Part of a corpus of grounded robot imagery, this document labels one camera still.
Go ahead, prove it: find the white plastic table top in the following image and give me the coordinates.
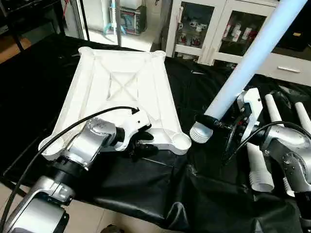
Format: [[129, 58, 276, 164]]
[[39, 47, 193, 161]]

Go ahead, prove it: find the white plastic table leg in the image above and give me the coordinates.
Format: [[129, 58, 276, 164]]
[[245, 141, 276, 193], [264, 94, 298, 198], [190, 0, 311, 144], [294, 101, 311, 135]]

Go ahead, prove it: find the black work surface mat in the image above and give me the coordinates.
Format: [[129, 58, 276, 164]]
[[0, 33, 311, 233]]

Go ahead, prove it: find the white drawer unit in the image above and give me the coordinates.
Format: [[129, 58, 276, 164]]
[[262, 48, 311, 87]]

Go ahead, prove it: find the white glass door cabinet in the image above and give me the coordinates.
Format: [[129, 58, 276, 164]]
[[165, 0, 292, 66]]

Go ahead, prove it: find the colourful background box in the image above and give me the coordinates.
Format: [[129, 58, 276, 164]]
[[109, 0, 146, 35]]

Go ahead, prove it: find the black vertical pole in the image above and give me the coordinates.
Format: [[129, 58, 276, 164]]
[[75, 0, 90, 42]]

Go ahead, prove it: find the black metal shelf frame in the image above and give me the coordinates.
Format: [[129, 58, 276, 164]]
[[0, 0, 69, 51]]

